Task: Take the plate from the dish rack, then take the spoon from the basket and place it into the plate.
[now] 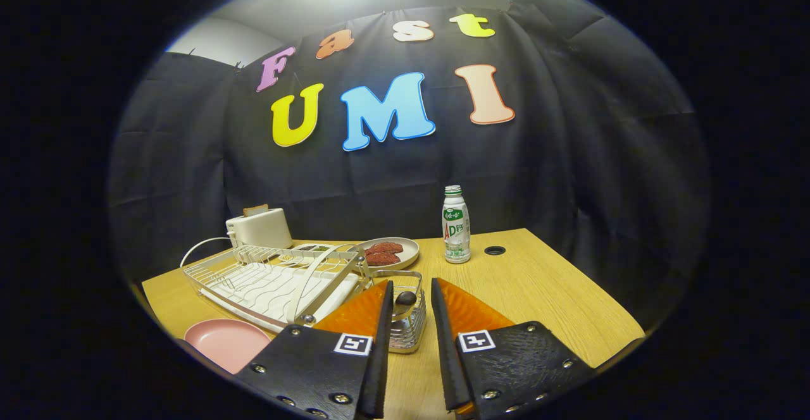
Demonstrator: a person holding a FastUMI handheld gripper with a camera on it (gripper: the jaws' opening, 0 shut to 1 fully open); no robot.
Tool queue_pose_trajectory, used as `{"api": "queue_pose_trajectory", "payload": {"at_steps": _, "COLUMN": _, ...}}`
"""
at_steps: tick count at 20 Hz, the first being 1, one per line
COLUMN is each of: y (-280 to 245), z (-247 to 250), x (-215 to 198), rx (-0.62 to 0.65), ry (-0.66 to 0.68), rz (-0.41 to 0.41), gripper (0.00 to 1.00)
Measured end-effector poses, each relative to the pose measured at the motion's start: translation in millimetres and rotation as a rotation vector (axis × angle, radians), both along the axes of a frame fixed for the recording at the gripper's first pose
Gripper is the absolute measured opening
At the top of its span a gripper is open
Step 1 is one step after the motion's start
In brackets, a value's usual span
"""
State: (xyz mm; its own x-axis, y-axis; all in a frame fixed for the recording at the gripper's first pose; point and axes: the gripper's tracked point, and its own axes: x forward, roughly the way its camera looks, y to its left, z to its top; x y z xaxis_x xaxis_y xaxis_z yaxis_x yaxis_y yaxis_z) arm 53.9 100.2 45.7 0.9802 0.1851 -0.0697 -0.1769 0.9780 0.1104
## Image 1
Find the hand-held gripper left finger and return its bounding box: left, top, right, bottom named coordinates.
left=234, top=280, right=394, bottom=420

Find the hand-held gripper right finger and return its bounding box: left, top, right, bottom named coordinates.
left=431, top=277, right=595, bottom=420

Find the metal wire basket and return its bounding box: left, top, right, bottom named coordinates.
left=370, top=269, right=427, bottom=354

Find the dark-handled metal spoon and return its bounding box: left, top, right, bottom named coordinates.
left=392, top=290, right=418, bottom=332

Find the white wire dish rack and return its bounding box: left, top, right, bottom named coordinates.
left=180, top=238, right=374, bottom=333

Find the pink plate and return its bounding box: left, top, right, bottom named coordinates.
left=184, top=319, right=271, bottom=374

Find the beige plate with meat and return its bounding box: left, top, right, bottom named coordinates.
left=354, top=237, right=420, bottom=271

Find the white bottle with green label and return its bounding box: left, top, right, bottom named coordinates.
left=442, top=185, right=471, bottom=264

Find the white drip tray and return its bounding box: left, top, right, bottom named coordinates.
left=199, top=262, right=358, bottom=332

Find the white toaster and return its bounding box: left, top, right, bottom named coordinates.
left=225, top=207, right=294, bottom=249

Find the black backdrop cloth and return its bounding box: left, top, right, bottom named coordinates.
left=108, top=0, right=713, bottom=345

